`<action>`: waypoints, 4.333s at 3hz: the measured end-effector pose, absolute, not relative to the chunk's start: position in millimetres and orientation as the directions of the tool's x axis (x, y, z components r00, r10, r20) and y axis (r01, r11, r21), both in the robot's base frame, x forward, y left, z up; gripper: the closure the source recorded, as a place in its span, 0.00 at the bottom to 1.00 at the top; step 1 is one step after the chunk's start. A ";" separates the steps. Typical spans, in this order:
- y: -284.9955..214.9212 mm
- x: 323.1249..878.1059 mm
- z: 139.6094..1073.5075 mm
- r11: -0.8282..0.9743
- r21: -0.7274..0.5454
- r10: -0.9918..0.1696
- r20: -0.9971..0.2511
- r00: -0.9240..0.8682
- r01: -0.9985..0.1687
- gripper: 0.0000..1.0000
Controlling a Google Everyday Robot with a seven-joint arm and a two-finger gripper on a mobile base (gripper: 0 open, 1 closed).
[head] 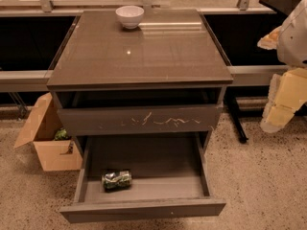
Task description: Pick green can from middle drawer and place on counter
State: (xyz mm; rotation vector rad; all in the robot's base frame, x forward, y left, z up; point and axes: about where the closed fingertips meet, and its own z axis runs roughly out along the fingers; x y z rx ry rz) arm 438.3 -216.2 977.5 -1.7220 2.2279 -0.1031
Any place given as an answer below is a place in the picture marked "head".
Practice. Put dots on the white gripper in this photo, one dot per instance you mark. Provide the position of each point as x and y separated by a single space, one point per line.
294 42

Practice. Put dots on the green can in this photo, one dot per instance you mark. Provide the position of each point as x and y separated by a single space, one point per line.
116 180

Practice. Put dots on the closed grey top drawer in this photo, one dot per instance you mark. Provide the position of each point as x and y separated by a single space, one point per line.
145 119

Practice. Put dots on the grey drawer cabinet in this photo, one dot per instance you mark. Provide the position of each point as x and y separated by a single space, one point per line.
169 59

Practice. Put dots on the open grey middle drawer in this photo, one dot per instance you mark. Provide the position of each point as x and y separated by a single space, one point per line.
168 179

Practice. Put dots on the black side table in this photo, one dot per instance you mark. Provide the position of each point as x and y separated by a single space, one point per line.
253 80

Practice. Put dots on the white ceramic bowl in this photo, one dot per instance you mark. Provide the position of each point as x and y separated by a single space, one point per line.
130 16

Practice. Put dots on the green bag in box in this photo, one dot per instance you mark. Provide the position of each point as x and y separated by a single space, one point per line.
61 134

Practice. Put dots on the brown cardboard box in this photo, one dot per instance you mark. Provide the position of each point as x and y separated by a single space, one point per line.
40 130

